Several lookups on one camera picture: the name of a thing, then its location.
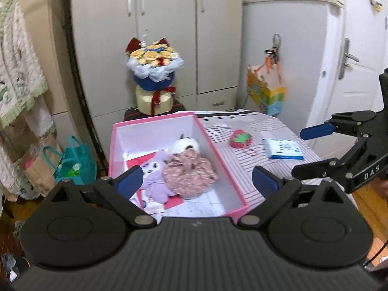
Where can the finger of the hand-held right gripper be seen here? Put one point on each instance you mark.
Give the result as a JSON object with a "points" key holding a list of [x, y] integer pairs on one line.
{"points": [[315, 168], [315, 131]]}

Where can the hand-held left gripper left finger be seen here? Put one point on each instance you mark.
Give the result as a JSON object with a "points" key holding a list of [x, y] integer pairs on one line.
{"points": [[130, 182]]}

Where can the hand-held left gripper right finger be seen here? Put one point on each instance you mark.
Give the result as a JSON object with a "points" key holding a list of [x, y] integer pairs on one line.
{"points": [[265, 182]]}

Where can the purple plush doll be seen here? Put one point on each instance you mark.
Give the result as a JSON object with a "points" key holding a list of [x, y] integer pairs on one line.
{"points": [[157, 185]]}

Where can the pink cardboard box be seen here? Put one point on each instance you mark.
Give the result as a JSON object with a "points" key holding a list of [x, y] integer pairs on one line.
{"points": [[151, 133]]}

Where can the pink floral scrunchie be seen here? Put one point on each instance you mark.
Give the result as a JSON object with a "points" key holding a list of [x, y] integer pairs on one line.
{"points": [[188, 172]]}

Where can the white and brown plush cat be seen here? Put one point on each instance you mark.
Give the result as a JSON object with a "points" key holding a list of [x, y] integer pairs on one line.
{"points": [[182, 147]]}

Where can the blue wet wipes pack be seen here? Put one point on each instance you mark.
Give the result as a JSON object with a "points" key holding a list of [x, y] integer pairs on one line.
{"points": [[282, 148]]}

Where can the red strawberry plush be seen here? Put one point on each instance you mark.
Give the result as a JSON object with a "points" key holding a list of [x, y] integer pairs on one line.
{"points": [[241, 139]]}

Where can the teal tote bag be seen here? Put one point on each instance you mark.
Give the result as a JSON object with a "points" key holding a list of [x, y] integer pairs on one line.
{"points": [[78, 163]]}

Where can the colourful paper gift bag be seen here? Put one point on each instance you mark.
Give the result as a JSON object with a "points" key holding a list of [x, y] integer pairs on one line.
{"points": [[266, 97]]}

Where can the white printed paper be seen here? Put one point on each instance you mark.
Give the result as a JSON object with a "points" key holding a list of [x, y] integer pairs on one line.
{"points": [[206, 203]]}

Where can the black stool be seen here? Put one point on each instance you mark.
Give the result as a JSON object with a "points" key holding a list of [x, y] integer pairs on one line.
{"points": [[130, 115]]}

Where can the white door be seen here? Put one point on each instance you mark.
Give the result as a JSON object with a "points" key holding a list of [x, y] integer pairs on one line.
{"points": [[357, 78]]}

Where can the orange hanging ornament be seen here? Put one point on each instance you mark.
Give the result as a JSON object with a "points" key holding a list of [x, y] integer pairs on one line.
{"points": [[272, 54]]}

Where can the brown paper bag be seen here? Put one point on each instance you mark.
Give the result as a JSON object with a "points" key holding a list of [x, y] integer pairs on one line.
{"points": [[39, 175]]}

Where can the flower bouquet in blue wrap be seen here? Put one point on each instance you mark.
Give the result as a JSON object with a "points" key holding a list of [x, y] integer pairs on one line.
{"points": [[154, 78]]}

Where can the white hanging cloth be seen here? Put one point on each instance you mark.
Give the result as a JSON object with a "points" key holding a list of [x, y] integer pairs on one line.
{"points": [[39, 118]]}

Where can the beige wardrobe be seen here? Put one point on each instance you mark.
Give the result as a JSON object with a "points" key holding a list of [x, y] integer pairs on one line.
{"points": [[106, 51]]}

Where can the small hanging plush toy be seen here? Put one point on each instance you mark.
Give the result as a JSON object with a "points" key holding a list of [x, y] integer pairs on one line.
{"points": [[375, 0]]}

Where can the white and green knit garment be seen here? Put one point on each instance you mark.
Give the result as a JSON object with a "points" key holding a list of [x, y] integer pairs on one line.
{"points": [[18, 66]]}

